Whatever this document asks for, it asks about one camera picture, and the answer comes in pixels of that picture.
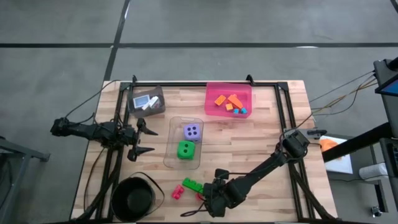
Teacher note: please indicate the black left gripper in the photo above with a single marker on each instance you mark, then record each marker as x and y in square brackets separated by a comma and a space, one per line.
[130, 137]

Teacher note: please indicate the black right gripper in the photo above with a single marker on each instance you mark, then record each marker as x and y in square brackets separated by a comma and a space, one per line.
[225, 193]

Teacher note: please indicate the small red building block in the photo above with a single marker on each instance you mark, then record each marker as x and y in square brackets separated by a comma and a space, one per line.
[198, 196]

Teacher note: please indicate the long green building block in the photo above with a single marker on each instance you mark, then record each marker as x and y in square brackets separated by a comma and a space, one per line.
[192, 185]

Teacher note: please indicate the clear plastic bin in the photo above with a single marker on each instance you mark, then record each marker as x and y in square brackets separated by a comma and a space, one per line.
[171, 161]

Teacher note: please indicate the large red building block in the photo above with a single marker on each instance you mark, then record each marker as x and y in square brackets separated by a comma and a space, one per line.
[177, 192]

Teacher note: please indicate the green foam die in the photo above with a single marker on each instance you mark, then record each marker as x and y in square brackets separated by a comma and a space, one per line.
[181, 155]

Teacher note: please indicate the purple foam die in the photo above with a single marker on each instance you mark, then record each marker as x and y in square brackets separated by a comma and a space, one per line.
[192, 132]

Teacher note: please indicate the small orange building block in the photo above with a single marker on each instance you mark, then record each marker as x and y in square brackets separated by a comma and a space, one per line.
[229, 107]

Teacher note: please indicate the orange studded block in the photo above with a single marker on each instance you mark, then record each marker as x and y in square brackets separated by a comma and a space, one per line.
[220, 100]

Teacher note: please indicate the orange wedge building block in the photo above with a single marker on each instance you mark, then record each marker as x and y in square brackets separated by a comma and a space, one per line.
[234, 101]

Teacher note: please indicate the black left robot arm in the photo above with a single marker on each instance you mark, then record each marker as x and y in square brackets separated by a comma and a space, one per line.
[84, 132]

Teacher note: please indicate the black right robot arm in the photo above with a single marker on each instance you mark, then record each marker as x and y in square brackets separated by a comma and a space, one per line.
[267, 163]

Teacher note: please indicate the smoky grey plastic bin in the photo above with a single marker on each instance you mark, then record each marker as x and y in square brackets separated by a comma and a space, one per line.
[155, 112]

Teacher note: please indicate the black round bucket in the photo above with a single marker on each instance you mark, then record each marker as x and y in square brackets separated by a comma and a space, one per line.
[133, 199]

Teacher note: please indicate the pink plastic bin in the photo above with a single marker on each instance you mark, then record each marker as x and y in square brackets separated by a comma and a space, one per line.
[211, 90]

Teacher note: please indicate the black clamp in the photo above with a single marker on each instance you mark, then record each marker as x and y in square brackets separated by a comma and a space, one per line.
[317, 132]

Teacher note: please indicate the orange object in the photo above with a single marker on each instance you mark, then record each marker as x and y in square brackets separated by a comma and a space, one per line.
[328, 144]

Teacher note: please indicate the grey metal side table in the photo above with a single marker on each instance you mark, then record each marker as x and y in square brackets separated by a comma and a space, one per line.
[18, 152]

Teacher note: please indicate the white box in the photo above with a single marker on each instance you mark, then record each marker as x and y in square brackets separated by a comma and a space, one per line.
[340, 165]

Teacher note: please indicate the black diagonal beam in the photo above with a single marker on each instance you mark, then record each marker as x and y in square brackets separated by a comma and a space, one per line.
[357, 143]

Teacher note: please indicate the white roll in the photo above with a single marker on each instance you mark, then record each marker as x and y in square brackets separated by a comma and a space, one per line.
[373, 171]

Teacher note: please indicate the small black caster wheel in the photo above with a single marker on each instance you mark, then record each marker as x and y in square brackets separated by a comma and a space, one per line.
[376, 211]

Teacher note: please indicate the grey equipment cart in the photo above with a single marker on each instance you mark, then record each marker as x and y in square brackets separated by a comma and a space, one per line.
[390, 165]

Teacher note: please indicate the blue screen tablet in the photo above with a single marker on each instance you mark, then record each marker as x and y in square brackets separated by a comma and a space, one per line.
[390, 88]

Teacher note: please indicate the black aluminium table frame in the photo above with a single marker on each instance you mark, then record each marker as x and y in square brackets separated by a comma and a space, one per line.
[174, 84]

